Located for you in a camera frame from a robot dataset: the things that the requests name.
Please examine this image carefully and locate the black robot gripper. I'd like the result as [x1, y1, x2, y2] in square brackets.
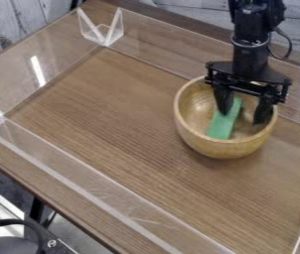
[205, 37, 292, 125]

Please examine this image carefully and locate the green rectangular block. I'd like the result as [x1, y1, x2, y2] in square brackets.
[206, 97, 242, 140]

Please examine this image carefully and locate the brown wooden bowl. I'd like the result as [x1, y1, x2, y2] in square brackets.
[172, 76, 277, 159]

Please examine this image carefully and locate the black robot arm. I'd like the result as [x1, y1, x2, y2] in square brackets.
[205, 0, 292, 125]

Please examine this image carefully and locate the black table leg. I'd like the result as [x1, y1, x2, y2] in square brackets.
[29, 197, 45, 222]

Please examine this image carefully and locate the black chair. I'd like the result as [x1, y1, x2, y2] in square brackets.
[0, 218, 77, 254]

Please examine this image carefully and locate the clear acrylic tray wall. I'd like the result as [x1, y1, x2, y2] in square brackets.
[0, 2, 300, 254]

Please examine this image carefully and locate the clear acrylic corner bracket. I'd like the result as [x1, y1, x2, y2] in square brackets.
[76, 8, 123, 48]

